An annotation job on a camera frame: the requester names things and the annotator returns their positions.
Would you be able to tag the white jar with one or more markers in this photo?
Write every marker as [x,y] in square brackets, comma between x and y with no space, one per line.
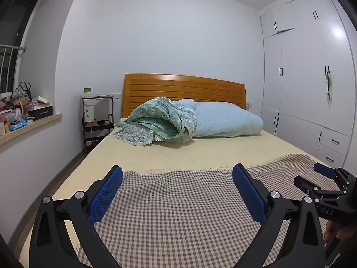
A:
[89,114]

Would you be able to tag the wicker basket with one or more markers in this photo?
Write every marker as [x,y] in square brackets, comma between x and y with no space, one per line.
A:
[21,102]

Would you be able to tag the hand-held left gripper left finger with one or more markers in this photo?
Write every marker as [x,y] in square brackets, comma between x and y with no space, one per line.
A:
[107,195]

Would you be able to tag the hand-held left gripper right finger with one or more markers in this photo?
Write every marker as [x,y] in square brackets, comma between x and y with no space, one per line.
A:
[248,195]

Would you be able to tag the metal window railing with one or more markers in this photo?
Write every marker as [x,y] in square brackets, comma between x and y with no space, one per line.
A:
[11,47]

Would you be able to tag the person's right hand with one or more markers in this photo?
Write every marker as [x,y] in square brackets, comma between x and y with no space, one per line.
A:
[345,232]

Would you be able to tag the black shelf cart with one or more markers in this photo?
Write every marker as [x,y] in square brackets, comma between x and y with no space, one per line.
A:
[97,97]

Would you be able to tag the green hanging ornament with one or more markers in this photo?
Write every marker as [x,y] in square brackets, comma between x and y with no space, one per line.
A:
[329,86]

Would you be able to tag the grey checked blanket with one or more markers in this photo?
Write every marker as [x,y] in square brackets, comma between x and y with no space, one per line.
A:
[181,206]

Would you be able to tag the small pink object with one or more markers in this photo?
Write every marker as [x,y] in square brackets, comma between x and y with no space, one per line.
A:
[89,143]

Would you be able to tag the black box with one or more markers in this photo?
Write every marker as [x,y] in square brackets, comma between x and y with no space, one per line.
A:
[41,112]

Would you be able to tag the dark handbag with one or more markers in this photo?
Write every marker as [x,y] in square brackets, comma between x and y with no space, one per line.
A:
[23,89]

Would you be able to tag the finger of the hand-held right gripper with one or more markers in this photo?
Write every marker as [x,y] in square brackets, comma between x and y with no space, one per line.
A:
[323,169]
[306,184]

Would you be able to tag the light blue duvet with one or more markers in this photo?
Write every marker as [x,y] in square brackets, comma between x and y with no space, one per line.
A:
[228,120]

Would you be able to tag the wooden bed frame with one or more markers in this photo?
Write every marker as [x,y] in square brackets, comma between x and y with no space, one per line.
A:
[181,89]

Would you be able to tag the blue packet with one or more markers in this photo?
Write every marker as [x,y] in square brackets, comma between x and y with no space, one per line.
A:
[18,125]

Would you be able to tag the green floral quilt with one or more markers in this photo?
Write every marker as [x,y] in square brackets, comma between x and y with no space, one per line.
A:
[156,117]

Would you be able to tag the white wardrobe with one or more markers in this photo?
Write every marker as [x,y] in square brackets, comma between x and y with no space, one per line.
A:
[301,75]

